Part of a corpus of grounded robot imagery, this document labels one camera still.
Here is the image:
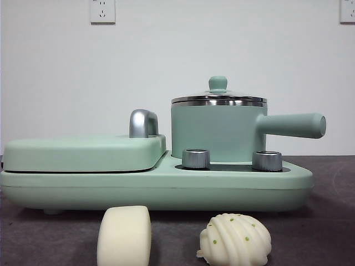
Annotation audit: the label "green pot with side handle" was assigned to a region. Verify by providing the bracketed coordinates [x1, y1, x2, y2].
[170, 100, 327, 163]

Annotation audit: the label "pleated white bun green specks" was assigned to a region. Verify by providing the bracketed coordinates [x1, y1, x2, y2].
[196, 212, 272, 266]

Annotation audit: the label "silver control knob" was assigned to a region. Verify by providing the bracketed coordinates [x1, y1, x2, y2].
[251, 151, 283, 171]
[181, 149, 211, 169]

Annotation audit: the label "glass pot lid green knob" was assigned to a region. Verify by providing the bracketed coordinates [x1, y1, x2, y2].
[171, 76, 268, 105]

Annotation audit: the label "silver griddle cover handle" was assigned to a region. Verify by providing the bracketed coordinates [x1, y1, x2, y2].
[129, 109, 160, 139]

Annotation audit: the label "green griddle cover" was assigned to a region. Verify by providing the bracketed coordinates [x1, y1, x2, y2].
[4, 134, 167, 173]

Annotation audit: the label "green breakfast machine base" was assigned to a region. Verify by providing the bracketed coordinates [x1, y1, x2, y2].
[0, 155, 315, 216]

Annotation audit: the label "white wall socket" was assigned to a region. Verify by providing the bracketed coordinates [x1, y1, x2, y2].
[90, 0, 116, 24]
[339, 0, 355, 24]

